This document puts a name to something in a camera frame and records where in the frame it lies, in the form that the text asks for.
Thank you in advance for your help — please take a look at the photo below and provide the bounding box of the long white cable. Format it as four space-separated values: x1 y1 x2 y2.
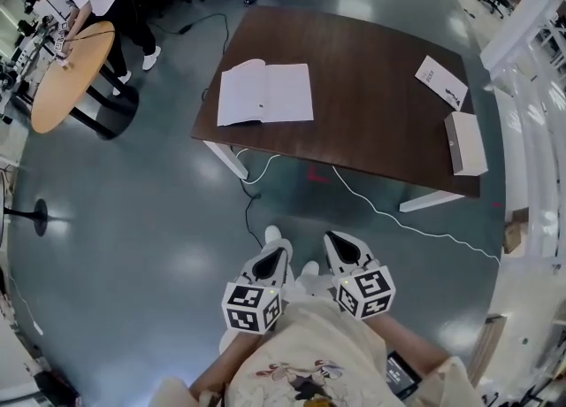
331 165 503 267

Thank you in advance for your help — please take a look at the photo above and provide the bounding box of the round wooden table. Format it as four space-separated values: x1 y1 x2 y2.
29 19 141 141

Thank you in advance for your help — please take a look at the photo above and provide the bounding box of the black handheld screen device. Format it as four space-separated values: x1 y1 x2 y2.
385 350 422 400

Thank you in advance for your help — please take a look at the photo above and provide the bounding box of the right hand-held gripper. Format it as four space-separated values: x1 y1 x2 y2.
324 231 397 321

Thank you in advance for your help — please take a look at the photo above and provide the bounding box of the white shelving unit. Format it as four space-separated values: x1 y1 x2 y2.
479 0 566 265

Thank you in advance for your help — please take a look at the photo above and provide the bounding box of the long black cable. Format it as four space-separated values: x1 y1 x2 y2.
148 12 231 59

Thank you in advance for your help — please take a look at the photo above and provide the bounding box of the black floor stand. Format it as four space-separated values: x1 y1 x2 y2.
4 197 50 238

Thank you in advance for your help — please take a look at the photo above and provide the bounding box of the looped white cable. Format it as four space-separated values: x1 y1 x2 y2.
233 148 283 185

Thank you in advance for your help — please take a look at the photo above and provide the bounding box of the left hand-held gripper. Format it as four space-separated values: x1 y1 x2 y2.
222 247 289 336

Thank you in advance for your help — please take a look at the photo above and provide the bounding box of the thin white booklet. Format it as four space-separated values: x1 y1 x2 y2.
414 55 470 112

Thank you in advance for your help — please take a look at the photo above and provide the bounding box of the white table leg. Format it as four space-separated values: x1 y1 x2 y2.
202 139 249 180
399 190 465 213

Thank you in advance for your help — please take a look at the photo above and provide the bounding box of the brown cardboard box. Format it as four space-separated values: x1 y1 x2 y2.
503 206 530 254

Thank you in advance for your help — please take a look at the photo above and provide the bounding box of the white paper booklet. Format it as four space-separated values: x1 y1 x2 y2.
216 58 315 127

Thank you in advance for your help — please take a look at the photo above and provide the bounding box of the white cardboard box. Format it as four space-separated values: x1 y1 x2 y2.
443 111 489 178

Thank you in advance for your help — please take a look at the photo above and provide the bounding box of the short black cable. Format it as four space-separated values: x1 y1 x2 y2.
242 192 266 250

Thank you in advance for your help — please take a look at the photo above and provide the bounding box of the person's right forearm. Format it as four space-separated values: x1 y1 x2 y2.
363 312 453 376

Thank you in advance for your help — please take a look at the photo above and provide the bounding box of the person's left forearm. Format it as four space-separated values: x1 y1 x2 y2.
188 328 266 397

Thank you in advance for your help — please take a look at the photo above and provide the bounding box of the light wooden board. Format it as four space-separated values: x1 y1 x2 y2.
468 314 508 380

